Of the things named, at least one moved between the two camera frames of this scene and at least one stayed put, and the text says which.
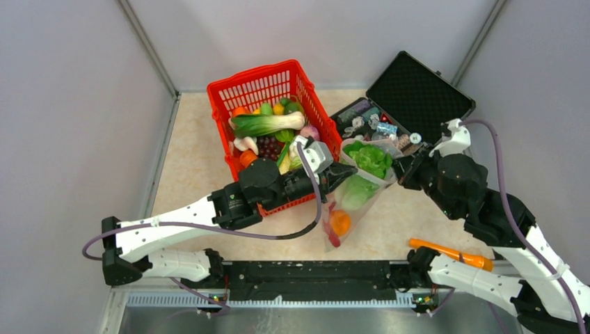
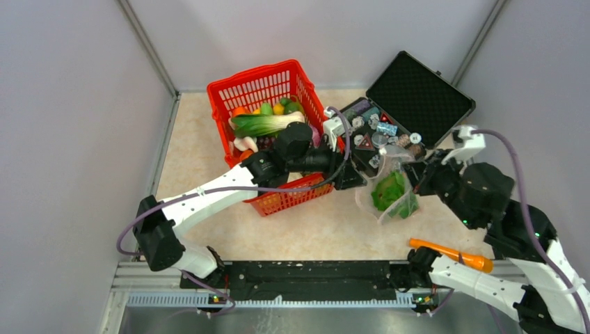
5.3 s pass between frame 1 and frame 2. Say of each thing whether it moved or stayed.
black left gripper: moved
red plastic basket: stayed
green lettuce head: moved
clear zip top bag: moved
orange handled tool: stayed
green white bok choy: stayed
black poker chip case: stayed
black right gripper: stayed
